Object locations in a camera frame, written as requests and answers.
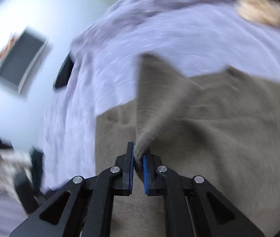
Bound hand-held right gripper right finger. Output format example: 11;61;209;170
142;150;265;237

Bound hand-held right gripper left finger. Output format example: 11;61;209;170
9;142;134;237

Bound olive green towel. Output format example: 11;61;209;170
94;53;280;237

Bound dark teal cloth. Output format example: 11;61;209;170
30;146;44;193

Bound dark grey object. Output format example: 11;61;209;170
14;171;40;214

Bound patterned rug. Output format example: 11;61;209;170
0;150;32;193

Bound black flat object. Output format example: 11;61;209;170
53;54;74;89

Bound lavender fleece blanket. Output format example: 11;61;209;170
40;0;280;193

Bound orange patterned object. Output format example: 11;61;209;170
0;33;20;60

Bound beige fluffy object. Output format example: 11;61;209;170
237;0;280;26

